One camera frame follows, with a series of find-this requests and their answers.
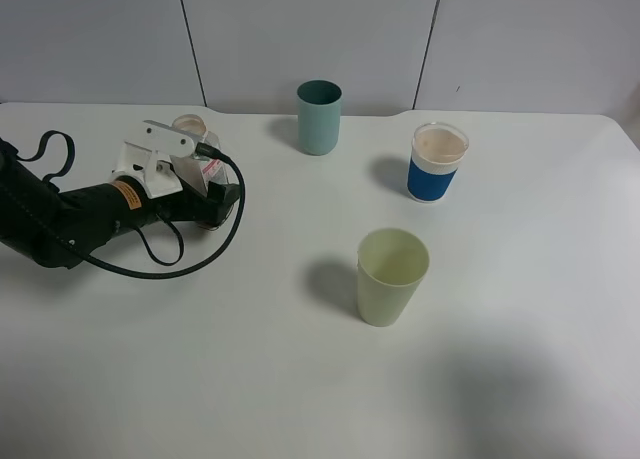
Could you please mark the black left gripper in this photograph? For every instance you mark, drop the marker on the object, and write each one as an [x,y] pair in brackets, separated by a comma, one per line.
[96,214]

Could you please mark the clear plastic drink bottle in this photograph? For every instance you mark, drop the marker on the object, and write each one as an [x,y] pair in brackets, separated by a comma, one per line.
[199,172]

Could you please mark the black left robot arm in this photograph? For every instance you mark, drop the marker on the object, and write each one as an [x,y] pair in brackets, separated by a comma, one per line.
[30,209]

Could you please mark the teal plastic cup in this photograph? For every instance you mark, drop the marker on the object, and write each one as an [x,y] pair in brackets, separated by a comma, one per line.
[319,114]

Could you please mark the light green plastic cup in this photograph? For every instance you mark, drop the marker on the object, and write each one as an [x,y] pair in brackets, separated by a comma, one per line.
[391,264]

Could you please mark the blue sleeved paper cup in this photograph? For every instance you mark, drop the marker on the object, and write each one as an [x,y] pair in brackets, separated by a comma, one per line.
[437,150]

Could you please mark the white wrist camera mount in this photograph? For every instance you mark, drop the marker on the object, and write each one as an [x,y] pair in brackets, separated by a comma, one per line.
[146,156]

